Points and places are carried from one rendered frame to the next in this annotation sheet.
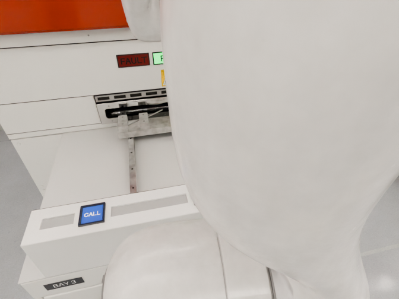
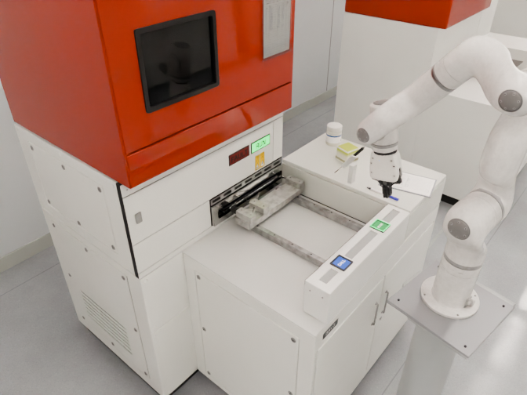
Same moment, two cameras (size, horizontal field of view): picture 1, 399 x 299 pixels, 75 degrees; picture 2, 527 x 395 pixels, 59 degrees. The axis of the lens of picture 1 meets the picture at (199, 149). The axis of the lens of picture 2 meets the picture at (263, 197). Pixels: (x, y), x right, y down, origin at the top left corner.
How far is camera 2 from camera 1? 1.32 m
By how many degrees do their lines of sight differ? 29
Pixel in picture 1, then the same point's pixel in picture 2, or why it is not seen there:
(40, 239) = (335, 286)
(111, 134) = (228, 232)
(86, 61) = (208, 169)
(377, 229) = not seen: hidden behind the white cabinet
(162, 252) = (472, 204)
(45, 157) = (164, 287)
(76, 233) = (347, 273)
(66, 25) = (212, 143)
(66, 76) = (194, 189)
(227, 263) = (485, 199)
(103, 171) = (266, 259)
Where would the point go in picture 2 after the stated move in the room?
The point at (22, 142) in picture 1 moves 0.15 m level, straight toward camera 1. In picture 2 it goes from (149, 277) to (188, 284)
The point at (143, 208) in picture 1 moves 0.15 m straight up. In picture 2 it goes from (360, 248) to (365, 212)
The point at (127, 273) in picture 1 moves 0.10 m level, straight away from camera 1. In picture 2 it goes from (470, 211) to (432, 203)
